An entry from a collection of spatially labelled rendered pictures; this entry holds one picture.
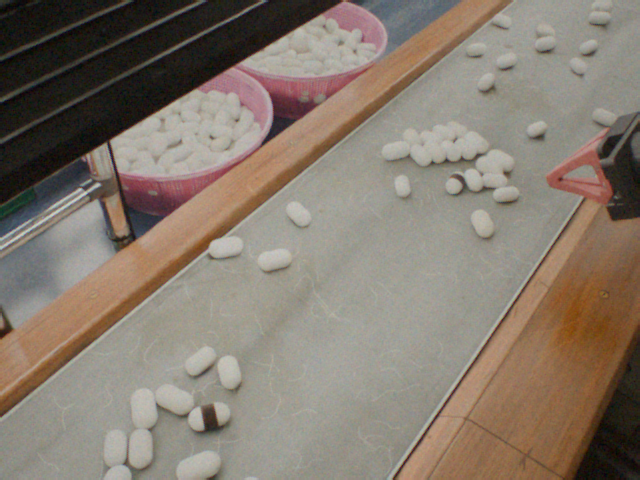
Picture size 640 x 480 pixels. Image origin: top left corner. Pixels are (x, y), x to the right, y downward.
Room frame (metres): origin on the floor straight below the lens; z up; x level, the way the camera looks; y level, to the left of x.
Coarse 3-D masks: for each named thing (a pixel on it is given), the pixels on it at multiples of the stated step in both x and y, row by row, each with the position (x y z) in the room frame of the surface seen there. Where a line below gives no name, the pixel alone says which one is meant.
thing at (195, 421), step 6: (216, 402) 0.27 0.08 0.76; (198, 408) 0.26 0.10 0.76; (216, 408) 0.26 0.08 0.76; (222, 408) 0.26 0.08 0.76; (228, 408) 0.27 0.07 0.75; (192, 414) 0.26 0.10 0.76; (198, 414) 0.25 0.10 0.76; (216, 414) 0.26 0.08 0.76; (222, 414) 0.26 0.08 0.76; (228, 414) 0.26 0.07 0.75; (192, 420) 0.25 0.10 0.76; (198, 420) 0.25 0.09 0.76; (222, 420) 0.25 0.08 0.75; (192, 426) 0.25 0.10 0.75; (198, 426) 0.25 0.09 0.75
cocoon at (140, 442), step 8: (136, 432) 0.24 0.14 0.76; (144, 432) 0.24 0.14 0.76; (136, 440) 0.23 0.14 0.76; (144, 440) 0.23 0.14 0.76; (152, 440) 0.23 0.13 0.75; (136, 448) 0.22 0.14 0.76; (144, 448) 0.22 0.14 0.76; (152, 448) 0.23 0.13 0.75; (136, 456) 0.22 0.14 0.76; (144, 456) 0.22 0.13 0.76; (152, 456) 0.22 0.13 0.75; (136, 464) 0.21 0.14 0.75; (144, 464) 0.21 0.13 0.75
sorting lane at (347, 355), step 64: (576, 0) 1.13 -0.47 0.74; (448, 64) 0.88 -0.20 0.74; (384, 128) 0.70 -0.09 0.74; (512, 128) 0.71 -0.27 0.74; (576, 128) 0.72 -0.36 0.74; (320, 192) 0.57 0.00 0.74; (384, 192) 0.57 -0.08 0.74; (448, 192) 0.57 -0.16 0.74; (256, 256) 0.46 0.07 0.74; (320, 256) 0.46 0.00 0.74; (384, 256) 0.46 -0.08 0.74; (448, 256) 0.47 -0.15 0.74; (512, 256) 0.47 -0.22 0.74; (128, 320) 0.36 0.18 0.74; (192, 320) 0.37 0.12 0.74; (256, 320) 0.37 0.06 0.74; (320, 320) 0.37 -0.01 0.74; (384, 320) 0.38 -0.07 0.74; (448, 320) 0.38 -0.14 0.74; (64, 384) 0.29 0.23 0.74; (128, 384) 0.29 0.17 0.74; (192, 384) 0.30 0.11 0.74; (256, 384) 0.30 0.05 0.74; (320, 384) 0.30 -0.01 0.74; (384, 384) 0.30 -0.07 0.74; (448, 384) 0.30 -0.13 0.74; (0, 448) 0.23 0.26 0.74; (64, 448) 0.23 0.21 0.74; (128, 448) 0.23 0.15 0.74; (192, 448) 0.23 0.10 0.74; (256, 448) 0.24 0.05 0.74; (320, 448) 0.24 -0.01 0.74; (384, 448) 0.24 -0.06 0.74
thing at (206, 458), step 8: (192, 456) 0.22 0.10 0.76; (200, 456) 0.22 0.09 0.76; (208, 456) 0.22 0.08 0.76; (216, 456) 0.22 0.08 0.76; (184, 464) 0.21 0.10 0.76; (192, 464) 0.21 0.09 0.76; (200, 464) 0.21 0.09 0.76; (208, 464) 0.21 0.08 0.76; (216, 464) 0.21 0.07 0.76; (184, 472) 0.20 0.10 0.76; (192, 472) 0.20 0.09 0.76; (200, 472) 0.21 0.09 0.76; (208, 472) 0.21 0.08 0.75; (216, 472) 0.21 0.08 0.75
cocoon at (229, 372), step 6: (222, 360) 0.31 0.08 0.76; (228, 360) 0.31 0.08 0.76; (234, 360) 0.31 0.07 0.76; (222, 366) 0.30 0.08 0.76; (228, 366) 0.30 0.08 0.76; (234, 366) 0.31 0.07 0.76; (222, 372) 0.30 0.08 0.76; (228, 372) 0.30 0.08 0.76; (234, 372) 0.30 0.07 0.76; (222, 378) 0.29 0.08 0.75; (228, 378) 0.29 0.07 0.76; (234, 378) 0.29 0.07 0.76; (240, 378) 0.30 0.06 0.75; (222, 384) 0.29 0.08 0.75; (228, 384) 0.29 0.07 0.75; (234, 384) 0.29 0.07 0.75
